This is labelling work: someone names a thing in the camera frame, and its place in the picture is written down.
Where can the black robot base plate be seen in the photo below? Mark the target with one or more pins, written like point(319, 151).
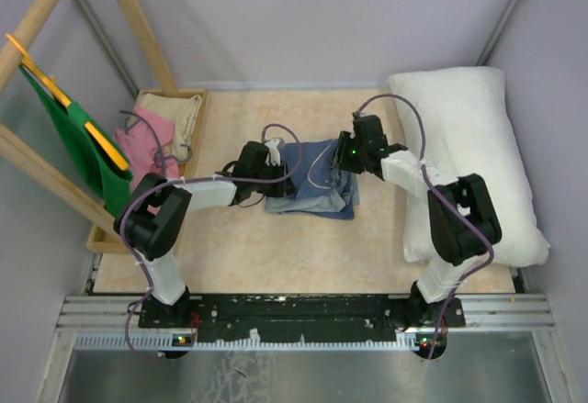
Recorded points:
point(293, 318)

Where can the pink garment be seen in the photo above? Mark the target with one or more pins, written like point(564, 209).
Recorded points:
point(147, 146)

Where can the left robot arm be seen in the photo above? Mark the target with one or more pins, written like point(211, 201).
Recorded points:
point(150, 224)

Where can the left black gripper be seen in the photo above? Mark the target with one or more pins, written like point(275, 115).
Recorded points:
point(282, 189)

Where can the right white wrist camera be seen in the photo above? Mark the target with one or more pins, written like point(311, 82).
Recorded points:
point(358, 114)

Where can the white pillow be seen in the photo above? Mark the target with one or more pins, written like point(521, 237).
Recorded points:
point(457, 119)

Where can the wooden tray box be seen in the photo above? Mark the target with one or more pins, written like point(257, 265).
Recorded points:
point(140, 138)

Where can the white cable duct strip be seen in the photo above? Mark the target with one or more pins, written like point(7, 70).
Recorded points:
point(178, 342)

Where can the aluminium frame rail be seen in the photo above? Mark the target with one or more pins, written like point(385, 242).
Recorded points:
point(499, 31)

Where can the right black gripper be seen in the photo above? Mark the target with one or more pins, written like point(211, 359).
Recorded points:
point(339, 157)

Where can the yellow plastic hanger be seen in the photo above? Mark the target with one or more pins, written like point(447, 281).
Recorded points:
point(107, 146)

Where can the light blue pillowcase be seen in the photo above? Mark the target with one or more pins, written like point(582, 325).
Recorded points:
point(320, 190)

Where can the green shirt on hanger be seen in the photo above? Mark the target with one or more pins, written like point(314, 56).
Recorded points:
point(102, 176)

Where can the wooden clothes rack frame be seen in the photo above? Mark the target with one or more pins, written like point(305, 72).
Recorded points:
point(15, 54)

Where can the beige cloth in tray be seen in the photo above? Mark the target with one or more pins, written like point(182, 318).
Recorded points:
point(174, 120)

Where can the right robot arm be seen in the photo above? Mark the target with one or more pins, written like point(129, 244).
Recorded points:
point(463, 224)

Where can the grey hanger in tray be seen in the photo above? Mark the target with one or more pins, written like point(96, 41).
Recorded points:
point(156, 146)

